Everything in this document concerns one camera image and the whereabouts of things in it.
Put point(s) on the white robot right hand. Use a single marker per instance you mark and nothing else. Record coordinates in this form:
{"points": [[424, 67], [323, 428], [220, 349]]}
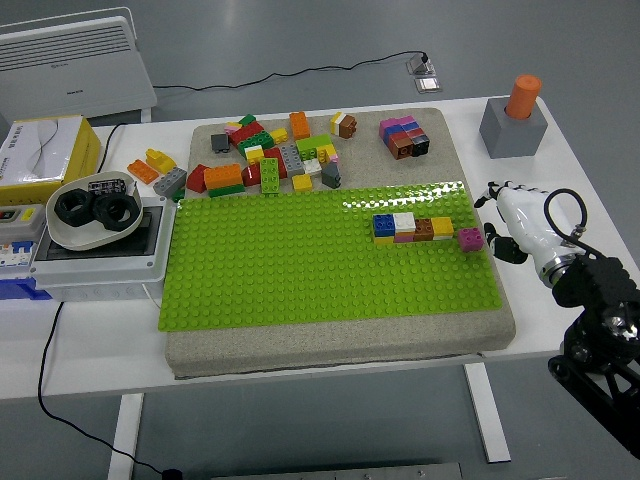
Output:
{"points": [[525, 220]]}

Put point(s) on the magenta square toy brick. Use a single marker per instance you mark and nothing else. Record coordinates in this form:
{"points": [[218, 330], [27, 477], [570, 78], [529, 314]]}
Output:
{"points": [[407, 121], [386, 128], [470, 240]]}

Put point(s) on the brown square toy brick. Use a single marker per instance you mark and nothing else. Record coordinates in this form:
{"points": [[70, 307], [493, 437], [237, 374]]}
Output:
{"points": [[348, 127], [424, 227], [402, 148]]}

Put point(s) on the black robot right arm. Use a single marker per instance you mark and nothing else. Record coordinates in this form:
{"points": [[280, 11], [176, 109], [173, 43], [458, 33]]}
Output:
{"points": [[595, 280]]}

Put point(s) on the yellow square toy brick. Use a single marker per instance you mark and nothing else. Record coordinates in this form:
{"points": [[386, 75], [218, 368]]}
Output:
{"points": [[442, 227], [327, 151], [302, 182], [279, 136]]}

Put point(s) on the white square toy brick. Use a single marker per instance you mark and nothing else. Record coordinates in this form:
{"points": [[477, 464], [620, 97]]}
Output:
{"points": [[404, 222], [312, 167]]}

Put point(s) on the pink base toy brick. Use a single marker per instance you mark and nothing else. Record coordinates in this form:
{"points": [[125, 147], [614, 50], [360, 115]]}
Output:
{"points": [[404, 237]]}

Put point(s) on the black square toy brick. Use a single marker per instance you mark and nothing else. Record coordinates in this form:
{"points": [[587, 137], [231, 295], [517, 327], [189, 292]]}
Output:
{"points": [[420, 145]]}

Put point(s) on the blue square toy brick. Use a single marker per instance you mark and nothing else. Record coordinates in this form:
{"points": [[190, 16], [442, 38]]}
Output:
{"points": [[384, 225], [397, 131]]}

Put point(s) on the yellow base toy brick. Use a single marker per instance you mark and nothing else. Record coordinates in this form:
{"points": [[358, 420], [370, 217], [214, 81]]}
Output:
{"points": [[382, 241]]}

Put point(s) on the red square toy brick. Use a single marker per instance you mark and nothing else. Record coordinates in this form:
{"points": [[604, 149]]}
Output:
{"points": [[399, 140], [250, 175]]}

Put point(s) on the yellow and white toy brick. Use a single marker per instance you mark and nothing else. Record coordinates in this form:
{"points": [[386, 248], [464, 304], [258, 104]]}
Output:
{"points": [[254, 154], [336, 121]]}

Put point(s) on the lime green toy brick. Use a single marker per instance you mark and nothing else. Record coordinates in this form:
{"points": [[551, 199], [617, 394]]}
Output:
{"points": [[314, 145]]}

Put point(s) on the green studded baseplate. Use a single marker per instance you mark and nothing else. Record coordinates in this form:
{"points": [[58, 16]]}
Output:
{"points": [[300, 260]]}

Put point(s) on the grey long toy brick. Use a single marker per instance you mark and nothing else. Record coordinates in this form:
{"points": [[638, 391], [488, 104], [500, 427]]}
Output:
{"points": [[170, 181], [291, 159]]}

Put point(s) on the orange long toy brick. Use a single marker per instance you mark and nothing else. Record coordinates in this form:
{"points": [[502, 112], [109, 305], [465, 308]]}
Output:
{"points": [[223, 176], [142, 170], [299, 125]]}

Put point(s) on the red long toy brick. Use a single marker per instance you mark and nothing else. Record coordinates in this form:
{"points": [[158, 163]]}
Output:
{"points": [[275, 157]]}

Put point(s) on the green long toy brick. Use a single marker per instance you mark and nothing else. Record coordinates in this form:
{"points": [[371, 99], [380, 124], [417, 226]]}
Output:
{"points": [[252, 144]]}

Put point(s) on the large red toy brick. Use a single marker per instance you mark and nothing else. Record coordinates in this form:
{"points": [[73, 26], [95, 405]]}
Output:
{"points": [[247, 134]]}

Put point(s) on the small green toy brick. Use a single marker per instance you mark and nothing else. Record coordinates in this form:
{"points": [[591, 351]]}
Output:
{"points": [[247, 120], [178, 195]]}

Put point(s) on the small yellow toy brick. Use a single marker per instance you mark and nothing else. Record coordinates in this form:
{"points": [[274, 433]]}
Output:
{"points": [[233, 124]]}

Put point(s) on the dark grey toy brick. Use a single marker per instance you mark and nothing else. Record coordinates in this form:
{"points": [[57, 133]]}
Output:
{"points": [[220, 142]]}

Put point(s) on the red sloped toy brick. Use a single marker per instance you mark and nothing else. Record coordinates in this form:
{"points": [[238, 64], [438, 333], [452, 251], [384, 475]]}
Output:
{"points": [[197, 178]]}

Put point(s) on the yellow curved toy brick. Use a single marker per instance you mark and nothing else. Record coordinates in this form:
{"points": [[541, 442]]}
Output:
{"points": [[160, 159]]}

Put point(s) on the grey block holder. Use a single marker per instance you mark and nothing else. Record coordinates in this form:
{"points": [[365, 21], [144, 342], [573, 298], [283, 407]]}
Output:
{"points": [[510, 137]]}

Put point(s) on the orange cylinder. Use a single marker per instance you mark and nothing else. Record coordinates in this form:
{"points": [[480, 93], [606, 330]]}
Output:
{"points": [[522, 95]]}

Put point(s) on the closed metal floor socket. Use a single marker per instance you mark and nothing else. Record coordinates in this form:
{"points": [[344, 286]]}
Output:
{"points": [[429, 84]]}

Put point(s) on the open metal floor socket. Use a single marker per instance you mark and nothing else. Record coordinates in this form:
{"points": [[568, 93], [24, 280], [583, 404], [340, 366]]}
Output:
{"points": [[420, 65]]}

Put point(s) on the white table leg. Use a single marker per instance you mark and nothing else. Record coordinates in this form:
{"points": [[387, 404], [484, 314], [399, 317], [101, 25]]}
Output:
{"points": [[487, 415], [125, 435]]}

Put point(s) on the dark grey sloped brick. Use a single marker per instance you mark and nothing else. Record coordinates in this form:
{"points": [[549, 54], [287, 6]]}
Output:
{"points": [[331, 175]]}

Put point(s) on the grey-brown foam mat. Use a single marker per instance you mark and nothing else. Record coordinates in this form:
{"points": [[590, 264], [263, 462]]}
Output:
{"points": [[325, 345]]}

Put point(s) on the lime green long brick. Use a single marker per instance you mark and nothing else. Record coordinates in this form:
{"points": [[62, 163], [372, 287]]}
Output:
{"points": [[270, 175]]}

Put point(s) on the dark green flat brick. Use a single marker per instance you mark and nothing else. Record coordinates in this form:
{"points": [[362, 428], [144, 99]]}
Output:
{"points": [[226, 191]]}

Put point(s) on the large black hex nut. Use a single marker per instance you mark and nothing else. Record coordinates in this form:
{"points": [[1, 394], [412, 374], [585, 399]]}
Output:
{"points": [[116, 212], [74, 207]]}

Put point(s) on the black terminal block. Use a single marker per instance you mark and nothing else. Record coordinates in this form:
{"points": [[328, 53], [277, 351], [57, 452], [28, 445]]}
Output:
{"points": [[106, 186]]}

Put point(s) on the white plastic bowl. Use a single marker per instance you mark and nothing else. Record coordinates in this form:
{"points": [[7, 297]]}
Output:
{"points": [[95, 237]]}

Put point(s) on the white panel heater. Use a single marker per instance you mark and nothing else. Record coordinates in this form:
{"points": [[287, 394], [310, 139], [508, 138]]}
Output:
{"points": [[70, 70]]}

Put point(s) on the yellow tissue box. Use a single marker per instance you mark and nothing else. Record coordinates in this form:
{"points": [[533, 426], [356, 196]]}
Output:
{"points": [[45, 150]]}

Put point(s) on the blue plastic box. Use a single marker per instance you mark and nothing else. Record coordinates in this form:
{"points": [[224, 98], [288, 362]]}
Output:
{"points": [[20, 289]]}

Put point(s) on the white circuit breaker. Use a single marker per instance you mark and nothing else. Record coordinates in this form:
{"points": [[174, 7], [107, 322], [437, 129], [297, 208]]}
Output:
{"points": [[15, 252]]}

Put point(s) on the grey electrical enclosure box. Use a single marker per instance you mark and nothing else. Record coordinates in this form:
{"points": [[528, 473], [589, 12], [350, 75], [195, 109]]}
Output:
{"points": [[100, 272]]}

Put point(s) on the grey push-button switch box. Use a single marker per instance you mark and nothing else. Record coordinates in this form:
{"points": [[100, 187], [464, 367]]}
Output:
{"points": [[20, 222]]}

